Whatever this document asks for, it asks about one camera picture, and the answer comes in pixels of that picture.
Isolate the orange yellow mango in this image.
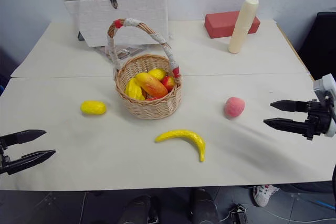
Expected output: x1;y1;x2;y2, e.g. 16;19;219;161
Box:
135;72;169;99

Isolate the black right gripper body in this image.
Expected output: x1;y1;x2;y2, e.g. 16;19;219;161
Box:
303;99;333;141

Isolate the pink peach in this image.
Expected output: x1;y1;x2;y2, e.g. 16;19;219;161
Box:
223;96;246;118

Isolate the yellow ridged starfruit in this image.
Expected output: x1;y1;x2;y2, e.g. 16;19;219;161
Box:
124;77;146;101

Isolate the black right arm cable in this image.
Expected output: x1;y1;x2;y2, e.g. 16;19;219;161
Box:
331;164;336;196

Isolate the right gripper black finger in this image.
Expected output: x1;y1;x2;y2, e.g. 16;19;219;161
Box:
269;99;308;113
262;117;307;137

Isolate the white lidded box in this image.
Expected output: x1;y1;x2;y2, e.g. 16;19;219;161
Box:
59;0;169;48

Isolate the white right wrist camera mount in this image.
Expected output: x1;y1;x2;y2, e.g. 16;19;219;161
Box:
312;73;336;138

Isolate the red foam brick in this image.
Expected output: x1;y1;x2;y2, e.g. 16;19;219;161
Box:
204;10;261;39

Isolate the dark rounded shape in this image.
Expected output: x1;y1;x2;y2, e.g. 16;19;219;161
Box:
188;188;221;224

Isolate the wicker basket with handle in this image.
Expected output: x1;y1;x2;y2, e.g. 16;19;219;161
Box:
105;18;183;120

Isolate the small yellow lemon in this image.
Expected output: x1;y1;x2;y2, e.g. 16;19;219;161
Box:
148;68;166;81

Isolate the white floor cable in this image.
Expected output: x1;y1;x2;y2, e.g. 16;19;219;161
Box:
219;202;336;222

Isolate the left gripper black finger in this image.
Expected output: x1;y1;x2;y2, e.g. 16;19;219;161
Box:
0;129;48;147
5;150;57;176

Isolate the black device on floor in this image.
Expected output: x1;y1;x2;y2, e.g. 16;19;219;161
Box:
229;203;248;224

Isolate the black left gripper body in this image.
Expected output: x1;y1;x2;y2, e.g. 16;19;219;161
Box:
0;140;13;175

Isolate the white patterned sneaker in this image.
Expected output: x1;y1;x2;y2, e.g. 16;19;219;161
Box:
253;184;280;208

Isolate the yellow oval lemon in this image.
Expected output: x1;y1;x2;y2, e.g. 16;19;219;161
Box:
80;100;107;116

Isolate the yellow banana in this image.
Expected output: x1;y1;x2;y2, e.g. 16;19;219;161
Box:
154;129;206;163

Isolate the red yellow apple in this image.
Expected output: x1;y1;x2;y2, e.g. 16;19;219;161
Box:
161;76;176;91

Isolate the cream foam cylinder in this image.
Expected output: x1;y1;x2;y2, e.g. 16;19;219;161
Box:
227;0;259;54

